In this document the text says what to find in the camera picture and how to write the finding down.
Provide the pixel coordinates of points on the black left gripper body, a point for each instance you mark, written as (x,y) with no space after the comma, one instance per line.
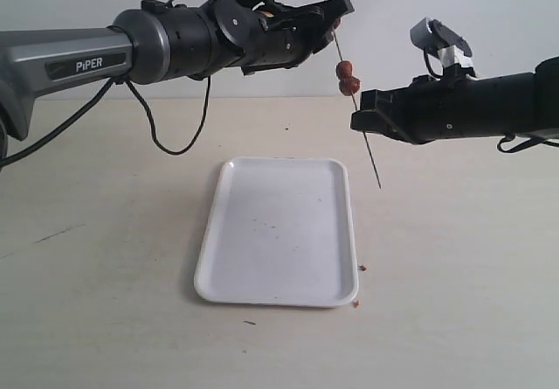
(256,47)

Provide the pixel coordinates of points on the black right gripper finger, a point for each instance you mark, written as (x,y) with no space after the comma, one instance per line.
(376,99)
(369,121)

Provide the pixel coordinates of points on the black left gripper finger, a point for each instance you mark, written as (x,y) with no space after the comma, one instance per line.
(321,36)
(282,16)

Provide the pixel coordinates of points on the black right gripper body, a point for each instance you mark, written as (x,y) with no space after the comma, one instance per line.
(424,109)

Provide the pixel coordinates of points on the thin metal skewer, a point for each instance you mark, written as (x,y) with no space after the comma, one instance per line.
(355,107)

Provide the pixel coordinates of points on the dark red hawthorn berry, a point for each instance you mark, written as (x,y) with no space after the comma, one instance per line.
(349,86)
(336,24)
(344,70)

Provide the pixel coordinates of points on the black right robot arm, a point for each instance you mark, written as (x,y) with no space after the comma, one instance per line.
(458,106)

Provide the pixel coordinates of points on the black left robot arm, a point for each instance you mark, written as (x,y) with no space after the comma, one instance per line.
(159,41)

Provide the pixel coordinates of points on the white rectangular plastic tray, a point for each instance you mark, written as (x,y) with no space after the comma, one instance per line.
(280,232)

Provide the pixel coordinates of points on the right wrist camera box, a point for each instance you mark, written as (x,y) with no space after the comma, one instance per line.
(435,39)

